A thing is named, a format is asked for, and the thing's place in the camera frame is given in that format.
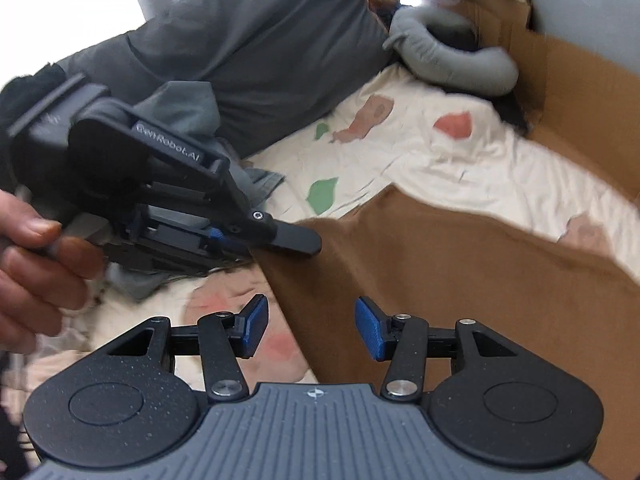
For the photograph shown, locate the brown t-shirt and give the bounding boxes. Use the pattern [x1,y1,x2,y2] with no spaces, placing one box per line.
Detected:
[254,187,639,479]

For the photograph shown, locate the person left hand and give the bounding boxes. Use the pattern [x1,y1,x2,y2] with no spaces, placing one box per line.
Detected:
[1,192,104,354]

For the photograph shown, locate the grey-blue garment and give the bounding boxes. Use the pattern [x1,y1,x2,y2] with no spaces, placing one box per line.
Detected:
[106,79,286,304]

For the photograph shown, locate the cream bear print blanket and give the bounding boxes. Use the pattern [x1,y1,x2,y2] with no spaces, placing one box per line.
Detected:
[29,62,640,391]

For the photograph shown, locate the dark grey pillow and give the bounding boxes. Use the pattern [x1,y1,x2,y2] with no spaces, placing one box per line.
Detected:
[60,0,390,156]

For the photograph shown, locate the grey neck pillow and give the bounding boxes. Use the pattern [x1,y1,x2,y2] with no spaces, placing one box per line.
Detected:
[383,6,518,96]

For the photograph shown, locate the brown cardboard sheet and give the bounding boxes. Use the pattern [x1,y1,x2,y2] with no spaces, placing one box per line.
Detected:
[454,0,640,204]

